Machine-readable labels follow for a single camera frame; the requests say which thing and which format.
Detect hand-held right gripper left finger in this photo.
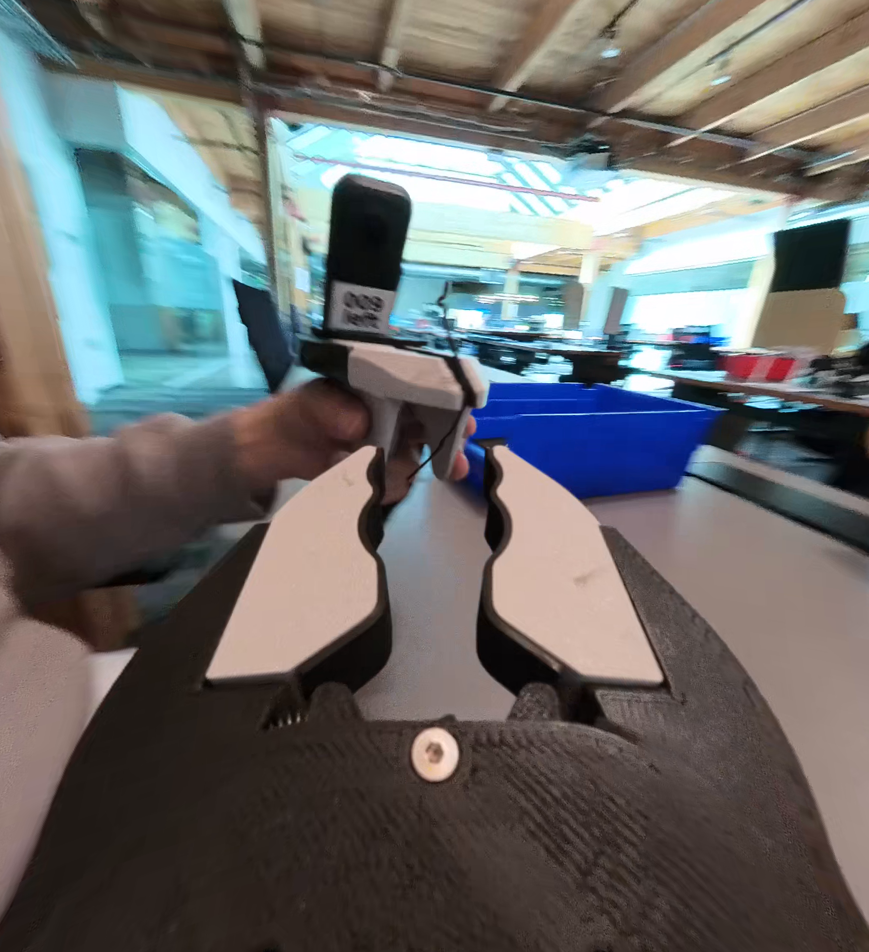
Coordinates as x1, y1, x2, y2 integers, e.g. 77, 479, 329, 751
204, 445, 394, 699

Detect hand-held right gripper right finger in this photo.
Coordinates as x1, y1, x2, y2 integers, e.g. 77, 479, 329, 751
475, 442, 666, 706

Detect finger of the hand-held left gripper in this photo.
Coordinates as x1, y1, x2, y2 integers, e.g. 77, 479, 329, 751
347, 344, 489, 466
427, 402, 478, 483

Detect thin black wire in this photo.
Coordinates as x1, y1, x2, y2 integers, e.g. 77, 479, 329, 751
403, 283, 480, 480

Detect person's left forearm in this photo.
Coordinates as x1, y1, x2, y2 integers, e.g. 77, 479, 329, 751
0, 413, 294, 605

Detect white desk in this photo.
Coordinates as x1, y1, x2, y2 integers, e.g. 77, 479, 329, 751
92, 446, 869, 952

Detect black desk channel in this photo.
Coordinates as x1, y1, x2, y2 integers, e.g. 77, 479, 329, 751
689, 445, 869, 574

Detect person's left hand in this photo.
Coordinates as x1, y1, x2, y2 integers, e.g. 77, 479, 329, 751
240, 379, 479, 495

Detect blue plastic bin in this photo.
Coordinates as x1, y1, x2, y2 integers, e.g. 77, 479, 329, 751
458, 381, 726, 501

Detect row of office desks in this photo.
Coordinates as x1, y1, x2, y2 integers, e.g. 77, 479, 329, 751
442, 320, 869, 447

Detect glass office partition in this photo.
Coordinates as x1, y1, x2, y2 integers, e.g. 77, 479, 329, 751
70, 145, 257, 406

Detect red plastic bin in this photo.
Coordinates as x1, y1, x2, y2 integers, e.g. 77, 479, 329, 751
719, 352, 799, 382

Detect person's torso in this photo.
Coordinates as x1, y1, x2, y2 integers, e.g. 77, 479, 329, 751
0, 535, 138, 952

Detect cardboard sheet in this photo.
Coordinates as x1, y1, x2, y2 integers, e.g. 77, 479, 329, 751
750, 289, 850, 352

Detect wooden pillar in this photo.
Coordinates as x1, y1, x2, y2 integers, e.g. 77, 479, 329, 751
0, 0, 92, 440

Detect black screen panel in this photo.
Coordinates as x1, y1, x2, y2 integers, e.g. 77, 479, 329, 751
769, 218, 852, 295

